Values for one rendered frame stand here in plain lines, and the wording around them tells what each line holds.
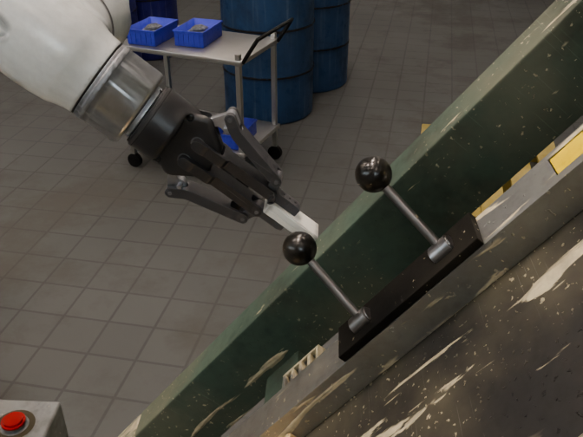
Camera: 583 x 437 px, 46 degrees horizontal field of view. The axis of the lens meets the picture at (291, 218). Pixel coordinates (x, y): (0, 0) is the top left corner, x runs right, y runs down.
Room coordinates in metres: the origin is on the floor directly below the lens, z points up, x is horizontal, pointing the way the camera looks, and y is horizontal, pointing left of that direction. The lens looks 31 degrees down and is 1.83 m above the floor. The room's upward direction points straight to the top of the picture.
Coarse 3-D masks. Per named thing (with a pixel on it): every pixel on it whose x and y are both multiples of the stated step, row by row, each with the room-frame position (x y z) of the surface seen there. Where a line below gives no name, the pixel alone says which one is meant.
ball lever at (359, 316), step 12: (288, 240) 0.63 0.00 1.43; (300, 240) 0.62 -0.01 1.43; (312, 240) 0.63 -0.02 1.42; (288, 252) 0.62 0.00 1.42; (300, 252) 0.62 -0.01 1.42; (312, 252) 0.62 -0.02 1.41; (300, 264) 0.62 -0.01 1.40; (312, 264) 0.62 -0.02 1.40; (324, 276) 0.61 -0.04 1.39; (336, 288) 0.60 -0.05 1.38; (348, 300) 0.59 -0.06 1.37; (360, 312) 0.58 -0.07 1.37; (348, 324) 0.58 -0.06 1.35; (360, 324) 0.57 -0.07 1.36
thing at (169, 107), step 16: (160, 96) 0.68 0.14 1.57; (176, 96) 0.69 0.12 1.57; (160, 112) 0.66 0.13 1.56; (176, 112) 0.67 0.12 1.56; (192, 112) 0.68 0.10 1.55; (144, 128) 0.65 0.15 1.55; (160, 128) 0.66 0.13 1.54; (176, 128) 0.66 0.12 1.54; (192, 128) 0.68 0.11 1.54; (208, 128) 0.68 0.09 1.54; (144, 144) 0.66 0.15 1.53; (160, 144) 0.65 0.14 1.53; (176, 144) 0.68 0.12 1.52; (208, 144) 0.68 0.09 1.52; (160, 160) 0.68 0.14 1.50; (176, 160) 0.68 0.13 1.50; (208, 160) 0.68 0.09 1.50
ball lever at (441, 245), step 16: (368, 160) 0.63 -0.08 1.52; (384, 160) 0.63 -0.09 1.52; (368, 176) 0.61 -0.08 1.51; (384, 176) 0.61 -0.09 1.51; (384, 192) 0.61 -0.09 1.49; (400, 208) 0.60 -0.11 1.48; (416, 224) 0.59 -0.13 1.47; (432, 240) 0.58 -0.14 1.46; (448, 240) 0.57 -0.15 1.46; (432, 256) 0.57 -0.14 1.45
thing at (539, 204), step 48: (528, 192) 0.56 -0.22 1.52; (576, 192) 0.54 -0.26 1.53; (528, 240) 0.55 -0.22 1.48; (432, 288) 0.55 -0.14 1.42; (480, 288) 0.55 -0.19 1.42; (384, 336) 0.55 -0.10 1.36; (288, 384) 0.60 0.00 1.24; (336, 384) 0.55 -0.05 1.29; (240, 432) 0.60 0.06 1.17; (288, 432) 0.56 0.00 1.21
